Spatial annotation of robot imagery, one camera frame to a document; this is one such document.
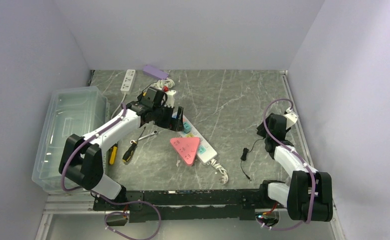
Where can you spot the small white power strip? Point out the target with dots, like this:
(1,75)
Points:
(128,81)

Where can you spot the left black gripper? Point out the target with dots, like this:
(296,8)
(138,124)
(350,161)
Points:
(172,123)

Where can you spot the purple flat box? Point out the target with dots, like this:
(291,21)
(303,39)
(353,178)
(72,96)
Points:
(154,72)

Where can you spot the white long power strip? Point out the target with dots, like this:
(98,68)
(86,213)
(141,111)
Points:
(206,153)

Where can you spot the pink triangular power strip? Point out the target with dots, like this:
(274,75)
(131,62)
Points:
(186,148)

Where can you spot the silver ratchet wrench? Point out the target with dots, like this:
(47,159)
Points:
(153,133)

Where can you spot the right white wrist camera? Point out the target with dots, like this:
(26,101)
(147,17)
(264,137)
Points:
(291,118)

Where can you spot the yellow black small tool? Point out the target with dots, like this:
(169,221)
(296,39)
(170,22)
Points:
(113,154)

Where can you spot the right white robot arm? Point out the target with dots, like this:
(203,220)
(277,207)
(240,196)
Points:
(308,196)

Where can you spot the black yellow screwdriver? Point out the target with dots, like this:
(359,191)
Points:
(130,151)

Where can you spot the black base frame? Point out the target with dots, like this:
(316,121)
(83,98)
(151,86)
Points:
(242,204)

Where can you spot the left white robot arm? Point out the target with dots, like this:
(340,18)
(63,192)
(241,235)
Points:
(81,165)

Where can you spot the teal plug adapter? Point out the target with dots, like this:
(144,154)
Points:
(186,127)

